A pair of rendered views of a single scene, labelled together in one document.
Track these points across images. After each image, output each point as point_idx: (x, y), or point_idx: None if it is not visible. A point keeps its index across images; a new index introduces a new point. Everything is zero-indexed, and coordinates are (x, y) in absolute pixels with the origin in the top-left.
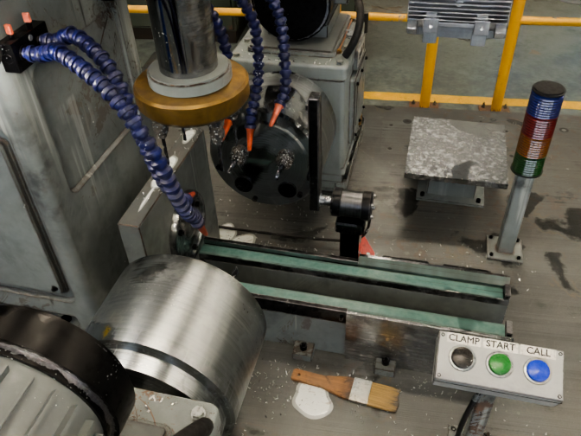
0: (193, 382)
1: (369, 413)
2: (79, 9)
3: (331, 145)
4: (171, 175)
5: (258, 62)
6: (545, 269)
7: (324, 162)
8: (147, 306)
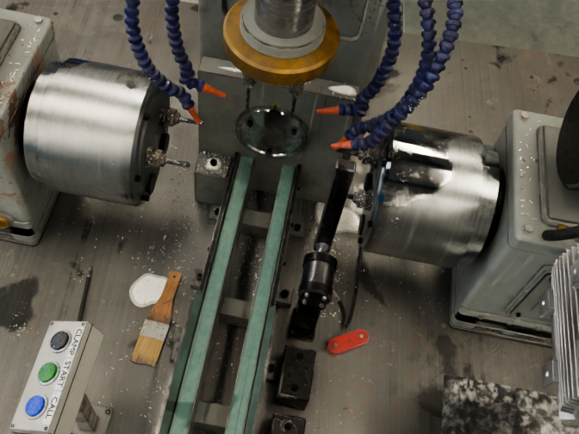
0: (35, 130)
1: (132, 337)
2: None
3: (472, 278)
4: (132, 36)
5: (399, 104)
6: None
7: (385, 248)
8: (87, 83)
